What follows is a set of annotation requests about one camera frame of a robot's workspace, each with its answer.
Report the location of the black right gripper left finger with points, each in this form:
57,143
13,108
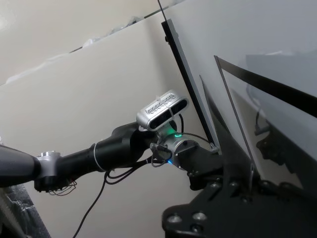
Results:
220,191

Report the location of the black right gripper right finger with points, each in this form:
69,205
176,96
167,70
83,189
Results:
280,196

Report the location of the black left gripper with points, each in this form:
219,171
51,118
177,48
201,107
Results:
203,163

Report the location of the grey and black left arm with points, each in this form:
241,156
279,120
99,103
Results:
119,153

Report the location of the white zip tie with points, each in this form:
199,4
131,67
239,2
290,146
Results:
96,158

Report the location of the white partition board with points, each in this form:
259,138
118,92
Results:
86,99
62,27

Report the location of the silver foil padding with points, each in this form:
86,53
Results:
19,213

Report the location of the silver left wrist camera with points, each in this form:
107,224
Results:
158,114

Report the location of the black tape frame marking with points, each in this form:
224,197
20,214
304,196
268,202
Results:
272,84

